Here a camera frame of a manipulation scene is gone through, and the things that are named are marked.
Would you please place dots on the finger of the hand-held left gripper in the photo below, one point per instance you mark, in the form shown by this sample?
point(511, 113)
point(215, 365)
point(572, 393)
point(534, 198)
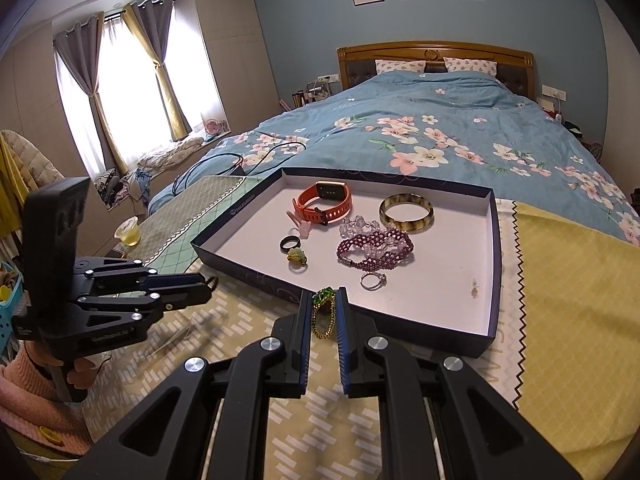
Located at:
point(180, 300)
point(175, 282)

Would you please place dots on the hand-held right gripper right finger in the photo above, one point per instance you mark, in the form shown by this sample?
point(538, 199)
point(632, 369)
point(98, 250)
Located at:
point(341, 340)

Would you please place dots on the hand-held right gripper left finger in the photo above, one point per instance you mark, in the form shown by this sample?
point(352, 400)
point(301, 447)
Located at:
point(305, 340)

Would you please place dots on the dark blue cardboard box tray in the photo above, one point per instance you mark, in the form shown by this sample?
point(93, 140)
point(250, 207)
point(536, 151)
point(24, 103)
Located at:
point(440, 285)

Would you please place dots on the amber tortoiseshell bangle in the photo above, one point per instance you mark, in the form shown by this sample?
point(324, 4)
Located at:
point(405, 227)

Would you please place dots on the orange smartwatch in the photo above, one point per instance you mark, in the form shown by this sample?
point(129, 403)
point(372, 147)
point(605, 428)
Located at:
point(312, 200)

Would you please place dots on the person's left forearm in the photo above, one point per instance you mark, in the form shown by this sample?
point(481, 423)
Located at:
point(30, 400)

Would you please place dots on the person's left hand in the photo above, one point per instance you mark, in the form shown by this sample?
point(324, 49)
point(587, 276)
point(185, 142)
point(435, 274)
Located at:
point(87, 366)

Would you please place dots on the clear plastic cup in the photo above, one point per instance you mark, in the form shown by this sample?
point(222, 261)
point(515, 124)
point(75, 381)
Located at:
point(127, 232)

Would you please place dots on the beige padded jacket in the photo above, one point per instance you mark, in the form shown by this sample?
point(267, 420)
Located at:
point(30, 160)

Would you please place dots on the pile of mixed clothes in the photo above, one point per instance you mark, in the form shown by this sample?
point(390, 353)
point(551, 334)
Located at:
point(117, 185)

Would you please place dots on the blue plastic basket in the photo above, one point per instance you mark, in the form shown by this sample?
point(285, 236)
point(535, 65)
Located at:
point(10, 305)

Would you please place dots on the pile of light laundry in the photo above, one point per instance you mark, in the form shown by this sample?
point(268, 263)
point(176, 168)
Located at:
point(172, 152)

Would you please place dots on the small stud earring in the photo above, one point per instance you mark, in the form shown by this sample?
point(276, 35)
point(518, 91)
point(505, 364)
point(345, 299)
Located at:
point(473, 290)

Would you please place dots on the white sheer curtain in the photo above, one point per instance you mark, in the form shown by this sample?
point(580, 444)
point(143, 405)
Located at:
point(125, 85)

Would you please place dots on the small pink fan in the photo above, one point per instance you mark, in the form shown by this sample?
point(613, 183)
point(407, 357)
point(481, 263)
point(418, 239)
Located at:
point(212, 125)

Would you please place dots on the grey and yellow curtain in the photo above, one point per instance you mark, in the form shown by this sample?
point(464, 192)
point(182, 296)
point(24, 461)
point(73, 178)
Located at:
point(160, 60)

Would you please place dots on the beige built-in wardrobe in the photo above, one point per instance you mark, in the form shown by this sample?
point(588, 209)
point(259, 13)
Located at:
point(225, 60)

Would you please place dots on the cluster of cosmetic bottles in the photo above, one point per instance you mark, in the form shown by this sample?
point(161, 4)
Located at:
point(312, 91)

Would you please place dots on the bed with floral duvet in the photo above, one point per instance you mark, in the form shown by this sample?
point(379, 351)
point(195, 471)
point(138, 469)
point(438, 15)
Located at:
point(450, 110)

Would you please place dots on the white patterned pillow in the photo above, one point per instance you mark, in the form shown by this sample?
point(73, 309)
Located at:
point(400, 66)
point(472, 65)

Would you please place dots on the wooden bed headboard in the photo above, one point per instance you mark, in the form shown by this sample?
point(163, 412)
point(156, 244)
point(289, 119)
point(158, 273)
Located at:
point(430, 50)

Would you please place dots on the black tissue box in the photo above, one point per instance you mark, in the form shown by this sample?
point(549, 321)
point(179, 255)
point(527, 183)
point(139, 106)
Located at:
point(575, 129)

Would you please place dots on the white wall socket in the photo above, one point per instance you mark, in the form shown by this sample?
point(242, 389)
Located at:
point(327, 78)
point(554, 92)

